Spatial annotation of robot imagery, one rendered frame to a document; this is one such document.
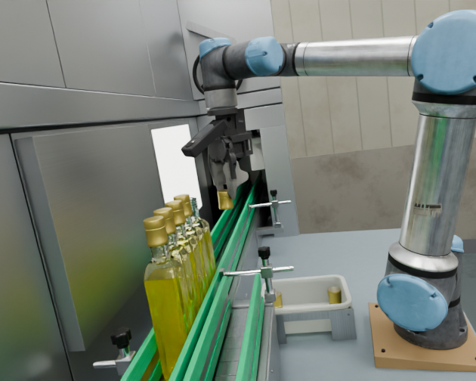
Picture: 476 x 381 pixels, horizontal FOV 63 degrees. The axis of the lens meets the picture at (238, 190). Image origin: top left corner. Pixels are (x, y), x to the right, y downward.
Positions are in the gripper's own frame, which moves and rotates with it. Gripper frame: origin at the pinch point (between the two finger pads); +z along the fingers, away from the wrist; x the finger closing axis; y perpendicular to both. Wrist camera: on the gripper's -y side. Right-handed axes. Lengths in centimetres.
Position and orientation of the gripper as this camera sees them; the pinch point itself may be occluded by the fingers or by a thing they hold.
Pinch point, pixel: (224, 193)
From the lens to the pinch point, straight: 93.5
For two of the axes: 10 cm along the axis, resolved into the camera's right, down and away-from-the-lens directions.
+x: -6.0, -1.0, 7.9
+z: 1.1, 9.7, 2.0
